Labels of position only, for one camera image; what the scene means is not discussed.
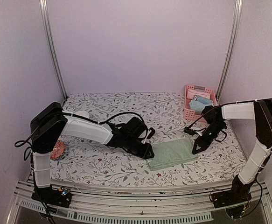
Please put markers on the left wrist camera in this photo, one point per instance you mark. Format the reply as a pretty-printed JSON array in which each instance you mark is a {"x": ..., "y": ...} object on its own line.
[{"x": 149, "y": 134}]

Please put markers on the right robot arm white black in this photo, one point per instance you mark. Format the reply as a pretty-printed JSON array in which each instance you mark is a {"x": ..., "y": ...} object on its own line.
[{"x": 258, "y": 110}]

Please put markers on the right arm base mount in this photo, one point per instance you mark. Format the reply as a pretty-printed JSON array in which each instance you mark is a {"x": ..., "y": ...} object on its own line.
[{"x": 231, "y": 198}]

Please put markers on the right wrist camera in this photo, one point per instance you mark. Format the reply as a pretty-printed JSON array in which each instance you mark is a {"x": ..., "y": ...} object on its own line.
[{"x": 191, "y": 131}]

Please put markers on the blue patterned rolled towel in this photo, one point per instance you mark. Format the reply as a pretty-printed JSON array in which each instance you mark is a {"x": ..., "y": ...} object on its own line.
[{"x": 202, "y": 100}]

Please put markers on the left aluminium frame post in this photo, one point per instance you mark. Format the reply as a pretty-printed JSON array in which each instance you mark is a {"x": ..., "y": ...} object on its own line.
[{"x": 52, "y": 50}]

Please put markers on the right aluminium frame post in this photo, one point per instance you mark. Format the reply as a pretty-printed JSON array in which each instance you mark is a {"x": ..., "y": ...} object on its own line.
[{"x": 230, "y": 49}]

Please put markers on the white bowl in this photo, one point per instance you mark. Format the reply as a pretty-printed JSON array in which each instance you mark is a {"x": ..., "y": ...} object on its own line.
[{"x": 83, "y": 114}]

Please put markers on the aluminium frame post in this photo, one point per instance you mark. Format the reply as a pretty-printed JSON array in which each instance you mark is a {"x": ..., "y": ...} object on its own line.
[
  {"x": 52, "y": 50},
  {"x": 230, "y": 49}
]

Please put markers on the pink rolled towel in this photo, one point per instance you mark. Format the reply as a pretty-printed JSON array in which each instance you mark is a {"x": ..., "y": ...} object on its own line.
[{"x": 192, "y": 92}]

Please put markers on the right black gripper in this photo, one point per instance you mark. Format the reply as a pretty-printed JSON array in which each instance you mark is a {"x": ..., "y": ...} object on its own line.
[{"x": 203, "y": 143}]

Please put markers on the pink plastic basket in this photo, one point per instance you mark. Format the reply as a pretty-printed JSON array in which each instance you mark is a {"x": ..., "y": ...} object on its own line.
[{"x": 190, "y": 114}]

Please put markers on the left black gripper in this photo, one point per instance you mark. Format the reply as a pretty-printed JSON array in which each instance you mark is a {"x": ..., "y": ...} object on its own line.
[{"x": 146, "y": 154}]

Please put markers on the green towel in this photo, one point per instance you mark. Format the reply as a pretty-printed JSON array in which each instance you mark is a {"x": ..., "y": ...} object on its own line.
[{"x": 171, "y": 153}]

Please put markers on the front aluminium rail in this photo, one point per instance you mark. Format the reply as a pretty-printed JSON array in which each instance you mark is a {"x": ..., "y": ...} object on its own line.
[{"x": 92, "y": 204}]

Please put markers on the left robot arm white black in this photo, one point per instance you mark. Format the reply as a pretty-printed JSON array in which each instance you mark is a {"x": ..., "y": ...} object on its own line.
[{"x": 53, "y": 122}]

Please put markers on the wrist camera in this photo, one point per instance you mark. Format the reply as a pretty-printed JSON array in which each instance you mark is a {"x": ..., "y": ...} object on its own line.
[
  {"x": 191, "y": 131},
  {"x": 149, "y": 134}
]

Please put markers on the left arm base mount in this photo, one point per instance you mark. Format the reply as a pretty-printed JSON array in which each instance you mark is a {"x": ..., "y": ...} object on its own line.
[{"x": 59, "y": 197}]

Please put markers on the light blue towel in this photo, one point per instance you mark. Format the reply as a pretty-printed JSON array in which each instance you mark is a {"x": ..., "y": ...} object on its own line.
[{"x": 197, "y": 106}]

